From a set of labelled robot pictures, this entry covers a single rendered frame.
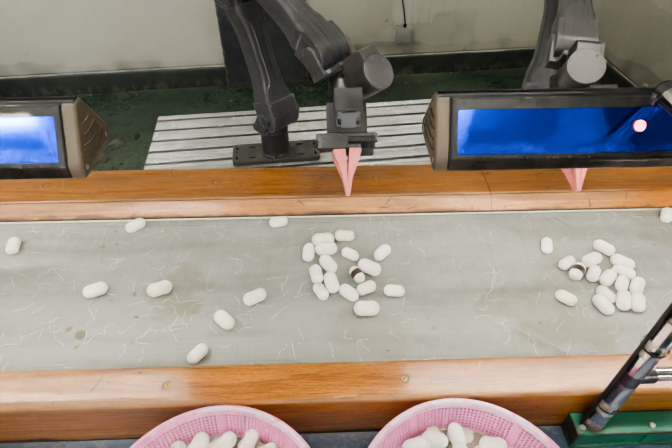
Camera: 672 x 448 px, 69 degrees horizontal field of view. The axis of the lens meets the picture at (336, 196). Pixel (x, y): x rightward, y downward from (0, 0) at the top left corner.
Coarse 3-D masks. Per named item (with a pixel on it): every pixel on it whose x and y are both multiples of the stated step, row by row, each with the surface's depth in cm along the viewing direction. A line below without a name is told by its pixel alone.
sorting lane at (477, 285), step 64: (0, 256) 81; (64, 256) 81; (128, 256) 81; (192, 256) 81; (256, 256) 81; (320, 256) 81; (448, 256) 81; (512, 256) 81; (576, 256) 81; (640, 256) 81; (0, 320) 72; (64, 320) 72; (128, 320) 72; (192, 320) 72; (256, 320) 72; (320, 320) 72; (384, 320) 72; (448, 320) 72; (512, 320) 72; (576, 320) 72; (640, 320) 72
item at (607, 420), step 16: (656, 96) 48; (656, 336) 49; (640, 352) 52; (656, 352) 50; (624, 368) 54; (640, 368) 52; (656, 368) 55; (608, 384) 57; (624, 384) 55; (608, 400) 58; (624, 400) 57; (576, 416) 64; (592, 416) 61; (608, 416) 59; (624, 416) 64; (640, 416) 64; (656, 416) 64; (576, 432) 63; (592, 432) 62; (608, 432) 62; (624, 432) 62; (640, 432) 62; (656, 432) 62
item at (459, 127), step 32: (448, 96) 48; (480, 96) 48; (512, 96) 48; (544, 96) 48; (576, 96) 48; (608, 96) 48; (640, 96) 48; (448, 128) 48; (480, 128) 49; (512, 128) 49; (544, 128) 49; (576, 128) 49; (608, 128) 49; (640, 128) 49; (448, 160) 49; (480, 160) 49; (512, 160) 49; (544, 160) 49; (576, 160) 49; (608, 160) 50; (640, 160) 50
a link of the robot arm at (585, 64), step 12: (552, 36) 85; (552, 48) 84; (576, 48) 76; (588, 48) 75; (600, 48) 75; (552, 60) 84; (564, 60) 83; (576, 60) 75; (588, 60) 75; (600, 60) 75; (564, 72) 77; (576, 72) 75; (588, 72) 75; (600, 72) 75; (564, 84) 79; (576, 84) 76; (588, 84) 75
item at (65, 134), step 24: (72, 96) 48; (0, 120) 47; (24, 120) 47; (48, 120) 47; (72, 120) 47; (96, 120) 52; (0, 144) 48; (24, 144) 48; (48, 144) 48; (72, 144) 48; (96, 144) 51; (0, 168) 48; (24, 168) 48; (48, 168) 48; (72, 168) 48
